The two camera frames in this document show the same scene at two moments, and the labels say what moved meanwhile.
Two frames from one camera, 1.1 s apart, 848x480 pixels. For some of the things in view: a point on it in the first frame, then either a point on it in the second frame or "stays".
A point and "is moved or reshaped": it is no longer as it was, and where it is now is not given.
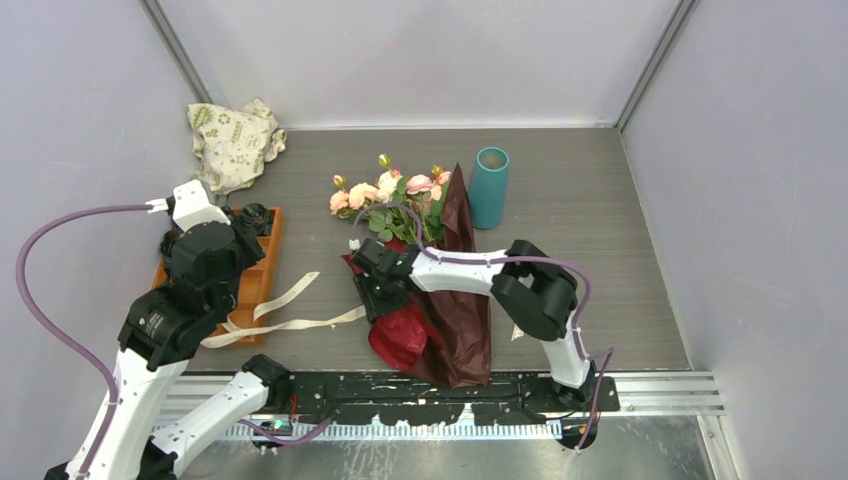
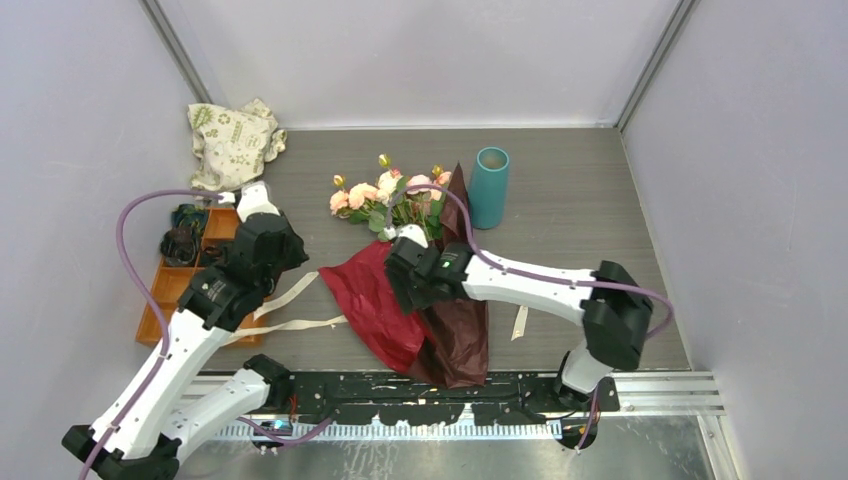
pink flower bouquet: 397,209 stays
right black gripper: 374,305 → 417,300
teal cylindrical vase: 488,187 stays
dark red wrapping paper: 427,329 is moved or reshaped
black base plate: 499,398 stays
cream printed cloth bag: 232,147 stays
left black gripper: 254,249 → 298,254
